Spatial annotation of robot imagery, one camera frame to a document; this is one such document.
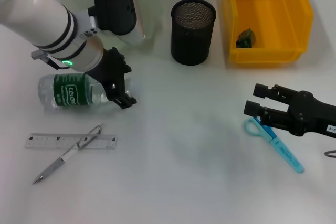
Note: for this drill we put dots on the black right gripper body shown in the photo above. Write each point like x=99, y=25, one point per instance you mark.
x=312, y=116

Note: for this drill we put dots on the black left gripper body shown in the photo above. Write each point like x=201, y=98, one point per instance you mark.
x=107, y=64

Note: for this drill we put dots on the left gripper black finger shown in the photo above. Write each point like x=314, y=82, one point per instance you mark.
x=123, y=100
x=123, y=66

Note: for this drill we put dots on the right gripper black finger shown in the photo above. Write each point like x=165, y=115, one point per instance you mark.
x=252, y=108
x=261, y=90

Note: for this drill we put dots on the clear green-label water bottle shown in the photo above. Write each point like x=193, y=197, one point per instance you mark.
x=68, y=93

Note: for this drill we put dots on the green plastic wrapper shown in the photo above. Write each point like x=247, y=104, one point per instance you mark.
x=246, y=39

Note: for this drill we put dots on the light blue scissors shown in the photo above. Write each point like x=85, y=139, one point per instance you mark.
x=283, y=153

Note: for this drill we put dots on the translucent green fruit bowl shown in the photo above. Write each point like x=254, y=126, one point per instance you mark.
x=152, y=11

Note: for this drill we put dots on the black mesh pen holder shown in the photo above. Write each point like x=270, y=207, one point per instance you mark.
x=193, y=37

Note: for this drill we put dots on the silver white pen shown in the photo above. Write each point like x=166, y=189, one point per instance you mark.
x=65, y=157

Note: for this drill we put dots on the clear plastic ruler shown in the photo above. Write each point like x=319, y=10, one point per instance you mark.
x=47, y=141

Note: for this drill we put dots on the yellow plastic bin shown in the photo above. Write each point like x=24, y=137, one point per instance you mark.
x=283, y=11

